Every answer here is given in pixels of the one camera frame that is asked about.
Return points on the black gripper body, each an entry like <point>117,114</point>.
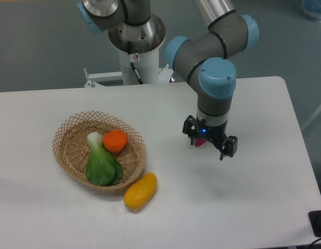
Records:
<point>212,134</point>

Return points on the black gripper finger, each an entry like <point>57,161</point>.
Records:
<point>228,147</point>
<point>189,129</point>

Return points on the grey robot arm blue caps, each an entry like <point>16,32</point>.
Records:
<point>203,64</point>

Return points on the woven wicker basket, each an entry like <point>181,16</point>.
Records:
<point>71,150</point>

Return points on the pink object under gripper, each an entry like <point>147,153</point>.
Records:
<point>199,142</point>

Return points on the orange fruit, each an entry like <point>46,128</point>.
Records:
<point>115,140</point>

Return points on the yellow mango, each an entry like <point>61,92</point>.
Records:
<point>140,193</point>

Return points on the green bok choy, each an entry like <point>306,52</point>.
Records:
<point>102,168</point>

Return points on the black device at table edge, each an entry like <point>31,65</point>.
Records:
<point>315,221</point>

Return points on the blue plastic bag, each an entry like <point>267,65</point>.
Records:
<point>312,9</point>

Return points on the white metal frame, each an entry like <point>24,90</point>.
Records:
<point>116,78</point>

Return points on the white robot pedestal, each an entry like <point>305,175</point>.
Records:
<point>138,50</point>

